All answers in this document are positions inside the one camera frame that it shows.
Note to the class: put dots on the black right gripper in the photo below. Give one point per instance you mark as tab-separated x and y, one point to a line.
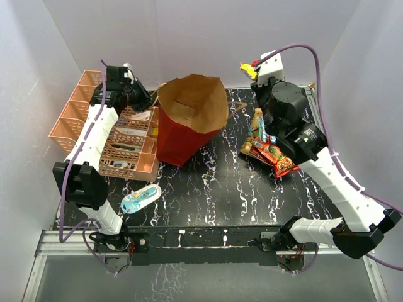
258	90

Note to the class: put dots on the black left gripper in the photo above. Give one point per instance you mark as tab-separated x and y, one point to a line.
147	99

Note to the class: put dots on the yellow candy pack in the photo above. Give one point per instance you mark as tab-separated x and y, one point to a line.
249	71

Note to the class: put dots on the gold teal kettle chips bag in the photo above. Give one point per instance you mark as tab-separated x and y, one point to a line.
253	132

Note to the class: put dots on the red brown paper bag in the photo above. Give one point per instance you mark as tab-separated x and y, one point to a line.
192	110

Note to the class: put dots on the orange candy bag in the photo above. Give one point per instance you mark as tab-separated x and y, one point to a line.
269	151

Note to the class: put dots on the red doritos chip bag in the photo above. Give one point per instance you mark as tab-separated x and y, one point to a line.
255	152

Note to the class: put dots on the red skittles candy bag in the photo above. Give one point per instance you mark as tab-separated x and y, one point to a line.
284	166

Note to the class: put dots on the green white candy box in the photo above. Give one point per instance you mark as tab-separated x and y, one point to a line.
262	134

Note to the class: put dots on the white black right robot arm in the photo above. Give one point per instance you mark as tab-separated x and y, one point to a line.
363	222

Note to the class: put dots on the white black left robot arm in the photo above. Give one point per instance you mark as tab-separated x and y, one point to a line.
77	177

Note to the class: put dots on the peach plastic file organizer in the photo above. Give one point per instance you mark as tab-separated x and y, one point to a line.
120	143

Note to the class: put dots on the blue white packaged item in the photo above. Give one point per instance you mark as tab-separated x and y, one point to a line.
139	199

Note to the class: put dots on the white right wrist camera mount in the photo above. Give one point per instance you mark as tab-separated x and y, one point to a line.
273	67

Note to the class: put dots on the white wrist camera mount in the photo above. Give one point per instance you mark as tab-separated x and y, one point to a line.
273	67
129	73

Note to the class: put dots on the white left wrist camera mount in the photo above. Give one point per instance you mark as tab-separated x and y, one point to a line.
129	73

